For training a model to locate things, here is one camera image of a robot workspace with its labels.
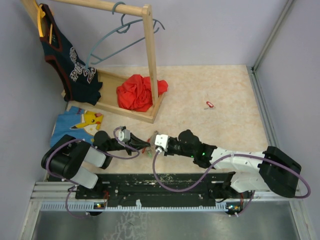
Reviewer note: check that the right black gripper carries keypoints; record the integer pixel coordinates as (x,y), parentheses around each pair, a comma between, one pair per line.
(168,152)

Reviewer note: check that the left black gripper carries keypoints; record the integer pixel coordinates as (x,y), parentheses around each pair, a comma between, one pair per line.
(136,143)

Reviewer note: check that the red handled metal key organizer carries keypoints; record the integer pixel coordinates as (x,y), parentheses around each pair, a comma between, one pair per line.
(150,150)

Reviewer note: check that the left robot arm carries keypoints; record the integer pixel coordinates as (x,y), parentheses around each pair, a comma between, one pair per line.
(64,160)

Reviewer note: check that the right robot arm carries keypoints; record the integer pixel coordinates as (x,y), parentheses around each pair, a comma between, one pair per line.
(269,170)

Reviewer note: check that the wooden clothes rack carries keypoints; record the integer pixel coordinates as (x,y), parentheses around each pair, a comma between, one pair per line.
(84,22)

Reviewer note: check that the red crumpled shirt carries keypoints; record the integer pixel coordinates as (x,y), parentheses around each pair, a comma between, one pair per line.
(135,94)

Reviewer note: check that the red tagged key far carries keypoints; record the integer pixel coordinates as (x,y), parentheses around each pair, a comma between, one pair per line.
(209,106)

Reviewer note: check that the blue pikachu shirt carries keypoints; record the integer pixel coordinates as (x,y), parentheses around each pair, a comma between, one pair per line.
(78,123)

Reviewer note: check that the navy basketball jersey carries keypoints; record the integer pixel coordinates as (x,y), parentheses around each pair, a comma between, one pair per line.
(80,84)

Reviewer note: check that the yellow plastic hanger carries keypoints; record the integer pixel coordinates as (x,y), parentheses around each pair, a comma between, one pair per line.
(40,20)

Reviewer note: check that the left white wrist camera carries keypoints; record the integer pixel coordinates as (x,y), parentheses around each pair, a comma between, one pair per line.
(124,135)

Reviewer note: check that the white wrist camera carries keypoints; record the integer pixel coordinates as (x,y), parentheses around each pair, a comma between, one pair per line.
(161,142)
(124,135)

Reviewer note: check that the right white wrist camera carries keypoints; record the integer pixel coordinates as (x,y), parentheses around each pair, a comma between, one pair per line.
(161,142)

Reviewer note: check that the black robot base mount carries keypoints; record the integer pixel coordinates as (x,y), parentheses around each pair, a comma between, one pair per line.
(125,189)

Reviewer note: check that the aluminium frame rail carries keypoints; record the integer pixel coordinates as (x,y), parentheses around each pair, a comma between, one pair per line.
(278,81)

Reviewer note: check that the grey slotted cable duct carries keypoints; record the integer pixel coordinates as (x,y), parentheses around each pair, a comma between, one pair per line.
(78,206)

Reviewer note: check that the teal wire hanger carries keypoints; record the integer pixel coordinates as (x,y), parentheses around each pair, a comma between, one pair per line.
(131,30)

